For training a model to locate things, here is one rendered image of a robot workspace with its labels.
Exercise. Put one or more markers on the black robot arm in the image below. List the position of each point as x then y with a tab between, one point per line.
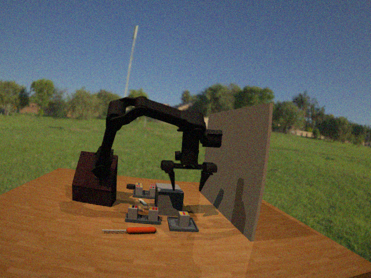
189	121

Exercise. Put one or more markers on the grey flat panel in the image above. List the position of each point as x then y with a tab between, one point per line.
237	188

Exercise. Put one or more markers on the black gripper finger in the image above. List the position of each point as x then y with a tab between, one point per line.
171	176
204	177

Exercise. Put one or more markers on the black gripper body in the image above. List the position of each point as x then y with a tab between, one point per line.
189	157

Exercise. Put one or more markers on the orange-handled screwdriver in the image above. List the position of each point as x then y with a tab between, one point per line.
135	230

